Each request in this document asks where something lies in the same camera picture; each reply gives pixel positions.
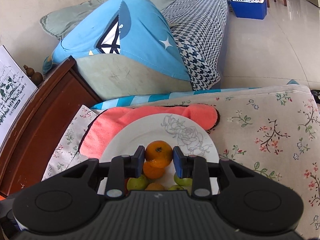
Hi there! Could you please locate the blue plastic crate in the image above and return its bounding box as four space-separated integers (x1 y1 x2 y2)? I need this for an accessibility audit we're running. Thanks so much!
230 0 267 20

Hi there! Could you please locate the orange tangerine plate front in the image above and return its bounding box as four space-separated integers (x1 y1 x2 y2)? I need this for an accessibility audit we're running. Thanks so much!
145 183 165 191

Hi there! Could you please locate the blue patterned blanket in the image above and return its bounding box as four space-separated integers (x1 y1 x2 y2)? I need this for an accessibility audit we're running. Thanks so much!
42 0 190 81

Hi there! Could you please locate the orange tangerine on plate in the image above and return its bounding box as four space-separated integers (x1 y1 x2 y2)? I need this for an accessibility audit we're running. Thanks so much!
143 161 165 180

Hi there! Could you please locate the green jujube fruit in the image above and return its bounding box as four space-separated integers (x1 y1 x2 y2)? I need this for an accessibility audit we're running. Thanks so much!
127 174 149 191

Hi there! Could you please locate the white floral plate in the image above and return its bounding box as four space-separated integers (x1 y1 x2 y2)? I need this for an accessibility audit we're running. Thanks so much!
99 113 220 196

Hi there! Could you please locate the houndstooth sofa cover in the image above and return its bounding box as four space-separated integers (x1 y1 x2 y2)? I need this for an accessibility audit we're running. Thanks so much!
163 0 229 90

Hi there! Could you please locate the dark wooden cabinet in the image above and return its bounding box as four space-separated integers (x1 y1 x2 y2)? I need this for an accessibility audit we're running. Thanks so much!
1 57 101 198

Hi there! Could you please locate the green cushion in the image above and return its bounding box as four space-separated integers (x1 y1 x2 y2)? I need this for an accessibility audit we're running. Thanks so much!
40 0 108 40

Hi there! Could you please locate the pink towel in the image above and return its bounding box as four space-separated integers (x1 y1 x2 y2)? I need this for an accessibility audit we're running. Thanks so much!
78 104 220 159

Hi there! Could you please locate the green jujube plate centre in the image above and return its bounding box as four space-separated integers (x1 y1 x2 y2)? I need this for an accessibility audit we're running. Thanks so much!
168 185 184 191

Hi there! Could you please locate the green jujube plate right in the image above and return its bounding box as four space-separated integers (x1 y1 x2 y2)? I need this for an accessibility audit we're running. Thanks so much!
174 174 193 187

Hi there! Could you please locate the small orange tangerine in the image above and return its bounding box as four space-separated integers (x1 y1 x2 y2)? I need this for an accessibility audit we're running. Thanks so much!
145 140 173 168

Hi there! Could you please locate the green jujube plate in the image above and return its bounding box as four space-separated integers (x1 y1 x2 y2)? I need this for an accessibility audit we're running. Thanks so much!
168 185 184 191
174 174 193 187

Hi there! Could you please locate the white milk carton box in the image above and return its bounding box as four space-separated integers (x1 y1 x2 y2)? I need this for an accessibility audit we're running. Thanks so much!
0 45 37 144

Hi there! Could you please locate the green sofa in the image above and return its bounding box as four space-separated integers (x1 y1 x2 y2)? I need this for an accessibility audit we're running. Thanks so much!
39 0 226 100

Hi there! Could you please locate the floral table cloth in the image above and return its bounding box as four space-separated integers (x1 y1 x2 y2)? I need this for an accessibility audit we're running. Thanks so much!
43 85 319 238

